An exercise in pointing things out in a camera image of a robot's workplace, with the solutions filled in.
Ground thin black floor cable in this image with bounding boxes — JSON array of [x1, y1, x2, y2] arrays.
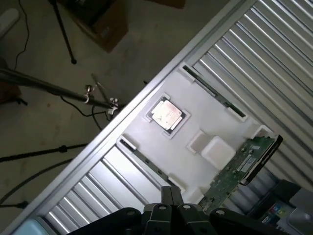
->
[[15, 0, 30, 72]]

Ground white rounded object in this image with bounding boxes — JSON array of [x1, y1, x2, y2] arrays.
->
[[0, 7, 21, 38]]

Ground white parts rack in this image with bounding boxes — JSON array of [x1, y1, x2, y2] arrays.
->
[[116, 63, 278, 204]]

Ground light blue plastic object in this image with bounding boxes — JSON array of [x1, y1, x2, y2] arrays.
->
[[14, 218, 50, 235]]

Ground silver CPU chip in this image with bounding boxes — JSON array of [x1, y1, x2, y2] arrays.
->
[[151, 99, 185, 134]]

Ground open brown cardboard box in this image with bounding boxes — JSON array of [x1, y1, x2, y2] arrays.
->
[[58, 0, 130, 53]]

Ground grey metal PC case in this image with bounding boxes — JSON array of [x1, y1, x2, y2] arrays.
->
[[246, 179, 313, 235]]

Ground thin black tripod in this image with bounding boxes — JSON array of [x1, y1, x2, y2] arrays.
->
[[48, 0, 78, 65]]

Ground hard disk green circuit board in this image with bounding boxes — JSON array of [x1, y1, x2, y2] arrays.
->
[[197, 134, 284, 214]]

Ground black tripod with long legs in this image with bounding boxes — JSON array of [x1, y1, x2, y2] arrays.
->
[[0, 143, 90, 209]]

